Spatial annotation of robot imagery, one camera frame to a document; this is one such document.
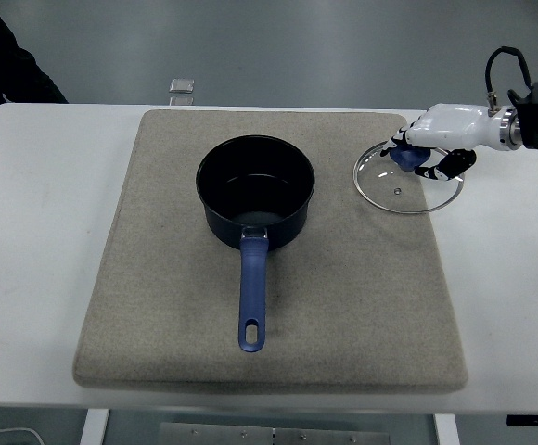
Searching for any dark blue pot blue handle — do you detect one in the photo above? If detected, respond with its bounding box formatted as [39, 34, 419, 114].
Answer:
[196, 134, 316, 353]

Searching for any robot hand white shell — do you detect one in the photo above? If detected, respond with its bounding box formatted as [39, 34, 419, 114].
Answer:
[379, 104, 505, 183]

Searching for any person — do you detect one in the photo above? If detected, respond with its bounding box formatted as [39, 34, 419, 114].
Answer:
[0, 0, 69, 123]

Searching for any glass pot lid blue knob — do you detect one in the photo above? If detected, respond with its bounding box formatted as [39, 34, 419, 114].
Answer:
[352, 141, 465, 214]

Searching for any grey-beige fabric mat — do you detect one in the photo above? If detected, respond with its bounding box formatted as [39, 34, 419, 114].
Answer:
[72, 108, 468, 395]

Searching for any grey metal plate with screws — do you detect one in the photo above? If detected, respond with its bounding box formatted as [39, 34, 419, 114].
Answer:
[159, 421, 391, 445]

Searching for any white cable on floor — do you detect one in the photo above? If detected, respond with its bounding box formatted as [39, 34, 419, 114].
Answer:
[0, 426, 43, 445]

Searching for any white table leg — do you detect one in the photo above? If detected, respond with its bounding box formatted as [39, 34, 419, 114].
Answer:
[79, 410, 111, 445]
[433, 413, 460, 445]

